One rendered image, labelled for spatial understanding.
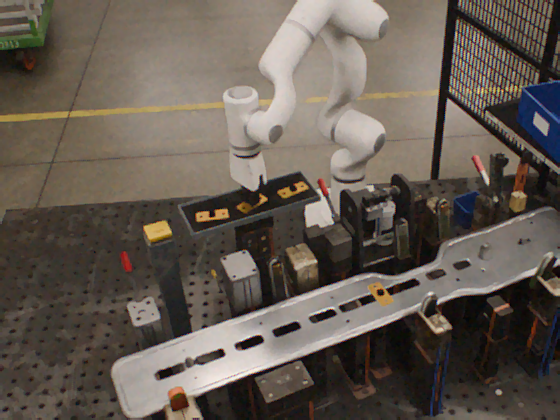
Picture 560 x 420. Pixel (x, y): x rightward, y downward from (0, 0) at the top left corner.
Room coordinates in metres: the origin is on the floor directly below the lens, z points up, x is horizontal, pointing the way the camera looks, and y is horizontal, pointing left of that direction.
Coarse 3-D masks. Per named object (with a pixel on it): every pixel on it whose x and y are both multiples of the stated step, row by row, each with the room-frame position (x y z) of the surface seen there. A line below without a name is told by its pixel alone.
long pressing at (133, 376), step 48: (480, 240) 1.52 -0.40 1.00; (336, 288) 1.32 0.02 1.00; (384, 288) 1.32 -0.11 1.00; (432, 288) 1.32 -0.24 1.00; (480, 288) 1.32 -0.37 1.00; (192, 336) 1.14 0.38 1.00; (240, 336) 1.15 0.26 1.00; (288, 336) 1.15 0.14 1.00; (336, 336) 1.15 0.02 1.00; (144, 384) 1.00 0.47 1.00; (192, 384) 1.00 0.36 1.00
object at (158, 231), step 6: (162, 222) 1.41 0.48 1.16; (144, 228) 1.38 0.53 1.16; (150, 228) 1.38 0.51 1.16; (156, 228) 1.38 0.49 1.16; (162, 228) 1.38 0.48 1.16; (168, 228) 1.38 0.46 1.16; (150, 234) 1.36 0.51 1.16; (156, 234) 1.36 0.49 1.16; (162, 234) 1.36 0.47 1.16; (168, 234) 1.36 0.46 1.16; (150, 240) 1.34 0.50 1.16; (156, 240) 1.34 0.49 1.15
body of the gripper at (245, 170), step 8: (232, 160) 1.49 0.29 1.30; (240, 160) 1.46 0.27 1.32; (248, 160) 1.44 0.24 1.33; (256, 160) 1.45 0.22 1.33; (232, 168) 1.49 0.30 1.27; (240, 168) 1.46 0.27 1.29; (248, 168) 1.44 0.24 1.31; (256, 168) 1.44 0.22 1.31; (264, 168) 1.46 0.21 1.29; (232, 176) 1.49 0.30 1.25; (240, 176) 1.47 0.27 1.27; (248, 176) 1.44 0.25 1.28; (256, 176) 1.44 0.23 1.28; (264, 176) 1.46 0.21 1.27; (248, 184) 1.45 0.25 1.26; (256, 184) 1.44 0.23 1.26
